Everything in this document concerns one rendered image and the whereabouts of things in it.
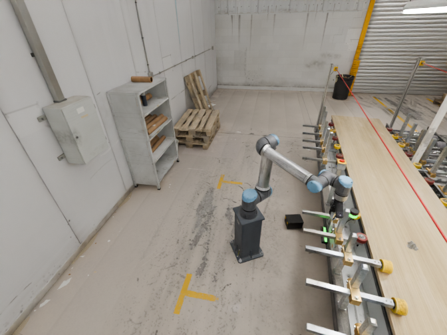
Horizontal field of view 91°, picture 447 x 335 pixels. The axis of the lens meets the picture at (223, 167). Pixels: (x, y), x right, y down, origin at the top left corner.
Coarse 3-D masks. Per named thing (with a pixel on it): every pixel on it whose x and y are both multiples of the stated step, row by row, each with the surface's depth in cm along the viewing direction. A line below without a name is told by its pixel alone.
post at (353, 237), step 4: (352, 236) 141; (356, 236) 140; (348, 240) 146; (352, 240) 142; (356, 240) 142; (348, 244) 145; (352, 244) 144; (348, 248) 147; (352, 248) 146; (340, 260) 156; (340, 264) 157; (336, 268) 162; (340, 268) 159; (336, 272) 163; (340, 272) 162
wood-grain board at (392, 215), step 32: (352, 128) 329; (384, 128) 327; (352, 160) 256; (384, 160) 255; (384, 192) 209; (384, 224) 177; (416, 224) 177; (384, 256) 154; (416, 256) 153; (384, 288) 135; (416, 288) 135; (416, 320) 121
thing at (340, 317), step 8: (320, 152) 312; (320, 168) 279; (328, 192) 241; (328, 208) 221; (328, 224) 204; (328, 232) 196; (328, 240) 190; (328, 248) 184; (336, 248) 183; (328, 256) 180; (328, 264) 177; (336, 264) 171; (336, 280) 160; (336, 296) 151; (336, 304) 147; (336, 312) 143; (344, 312) 143; (336, 320) 140; (344, 320) 139; (336, 328) 138; (344, 328) 136
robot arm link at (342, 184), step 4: (340, 176) 151; (344, 176) 151; (336, 180) 152; (340, 180) 149; (344, 180) 148; (348, 180) 148; (352, 180) 148; (336, 184) 152; (340, 184) 149; (344, 184) 147; (348, 184) 146; (352, 184) 147; (336, 188) 154; (340, 188) 150; (344, 188) 148; (348, 188) 148; (336, 192) 154; (340, 192) 151; (344, 192) 150; (348, 192) 150; (340, 196) 153; (344, 196) 152
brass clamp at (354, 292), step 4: (348, 280) 134; (348, 284) 133; (348, 288) 132; (352, 288) 129; (356, 288) 129; (352, 292) 127; (356, 292) 127; (352, 296) 125; (360, 296) 125; (352, 300) 125; (356, 300) 124; (360, 300) 123; (356, 304) 126
